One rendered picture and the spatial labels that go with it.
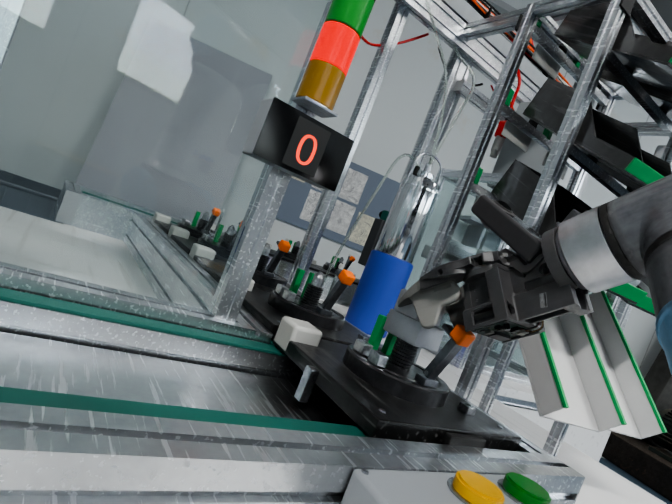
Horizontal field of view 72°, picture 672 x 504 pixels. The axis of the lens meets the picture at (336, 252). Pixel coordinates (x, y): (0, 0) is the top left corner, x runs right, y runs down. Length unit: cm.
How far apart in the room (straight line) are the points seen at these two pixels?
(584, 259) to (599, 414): 41
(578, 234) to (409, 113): 434
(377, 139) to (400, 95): 48
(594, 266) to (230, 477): 34
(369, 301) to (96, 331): 110
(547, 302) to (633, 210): 11
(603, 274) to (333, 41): 39
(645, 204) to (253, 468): 37
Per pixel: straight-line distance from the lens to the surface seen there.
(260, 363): 62
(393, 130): 468
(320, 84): 59
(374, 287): 153
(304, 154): 58
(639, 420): 97
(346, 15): 62
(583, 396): 84
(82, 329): 55
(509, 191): 89
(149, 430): 33
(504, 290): 50
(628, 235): 46
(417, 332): 57
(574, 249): 47
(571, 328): 88
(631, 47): 89
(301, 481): 36
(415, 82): 485
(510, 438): 63
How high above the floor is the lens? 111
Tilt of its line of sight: 1 degrees down
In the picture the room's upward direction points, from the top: 21 degrees clockwise
